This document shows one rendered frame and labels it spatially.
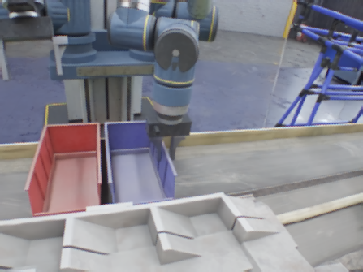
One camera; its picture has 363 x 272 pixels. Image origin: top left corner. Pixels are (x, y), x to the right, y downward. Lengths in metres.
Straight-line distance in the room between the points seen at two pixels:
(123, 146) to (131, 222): 0.47
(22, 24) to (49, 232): 0.51
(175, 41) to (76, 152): 0.60
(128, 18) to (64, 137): 0.48
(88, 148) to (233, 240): 0.65
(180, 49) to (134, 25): 0.22
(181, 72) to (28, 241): 0.50
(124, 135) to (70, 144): 0.21
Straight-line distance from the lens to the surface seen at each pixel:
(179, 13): 1.39
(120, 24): 0.77
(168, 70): 0.59
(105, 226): 0.55
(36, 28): 0.73
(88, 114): 1.84
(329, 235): 0.94
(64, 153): 0.98
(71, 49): 1.35
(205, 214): 0.60
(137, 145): 0.98
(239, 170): 1.01
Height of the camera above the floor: 1.36
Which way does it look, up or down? 32 degrees down
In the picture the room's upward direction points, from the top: 9 degrees clockwise
